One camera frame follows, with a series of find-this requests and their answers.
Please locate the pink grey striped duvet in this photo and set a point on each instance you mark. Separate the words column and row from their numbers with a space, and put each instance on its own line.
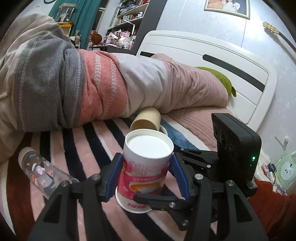
column 47, row 84

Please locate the green plush toy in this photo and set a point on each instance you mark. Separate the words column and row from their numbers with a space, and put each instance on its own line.
column 223, row 79

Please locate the striped fleece blanket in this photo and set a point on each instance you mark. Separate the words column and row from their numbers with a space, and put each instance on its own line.
column 82, row 152

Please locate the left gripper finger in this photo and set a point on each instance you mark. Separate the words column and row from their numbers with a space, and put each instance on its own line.
column 182, row 211

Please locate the pink ribbed pillow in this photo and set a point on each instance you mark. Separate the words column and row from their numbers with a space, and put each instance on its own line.
column 199, row 122

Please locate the cream ceramic mug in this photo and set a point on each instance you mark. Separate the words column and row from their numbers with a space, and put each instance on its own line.
column 148, row 118

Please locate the green pig bag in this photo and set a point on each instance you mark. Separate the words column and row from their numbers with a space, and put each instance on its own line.
column 285, row 170

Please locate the red white paper cup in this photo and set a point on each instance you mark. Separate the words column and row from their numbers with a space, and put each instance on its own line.
column 146, row 157

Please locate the white wall socket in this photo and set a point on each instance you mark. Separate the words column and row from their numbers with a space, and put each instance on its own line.
column 284, row 141

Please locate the black camera box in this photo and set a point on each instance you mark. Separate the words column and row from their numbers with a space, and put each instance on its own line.
column 238, row 146

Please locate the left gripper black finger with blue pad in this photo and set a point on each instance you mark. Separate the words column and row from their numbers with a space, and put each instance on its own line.
column 237, row 219
column 59, row 218

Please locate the round wall clock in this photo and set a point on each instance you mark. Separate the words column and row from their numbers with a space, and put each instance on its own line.
column 49, row 1

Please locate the black bookshelf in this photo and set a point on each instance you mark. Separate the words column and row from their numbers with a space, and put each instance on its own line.
column 136, row 18

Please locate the guitar neck on wall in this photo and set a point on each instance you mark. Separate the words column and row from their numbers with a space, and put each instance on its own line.
column 277, row 32

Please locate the brown plush toy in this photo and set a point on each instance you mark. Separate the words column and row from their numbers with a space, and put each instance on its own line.
column 95, row 38

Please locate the red sleeve forearm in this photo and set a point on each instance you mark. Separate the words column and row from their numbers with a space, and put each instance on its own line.
column 275, row 211

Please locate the teal curtain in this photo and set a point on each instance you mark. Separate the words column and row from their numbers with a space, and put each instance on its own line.
column 83, row 17

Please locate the framed photo on wall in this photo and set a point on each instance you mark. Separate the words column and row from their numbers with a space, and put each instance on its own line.
column 240, row 8

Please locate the glass display case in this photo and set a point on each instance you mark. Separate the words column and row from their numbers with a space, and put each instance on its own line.
column 65, row 12

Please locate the white bed headboard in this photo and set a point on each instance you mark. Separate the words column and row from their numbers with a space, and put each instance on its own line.
column 253, row 78

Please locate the clear printed glass cup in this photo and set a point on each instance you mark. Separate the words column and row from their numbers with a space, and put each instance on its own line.
column 42, row 173

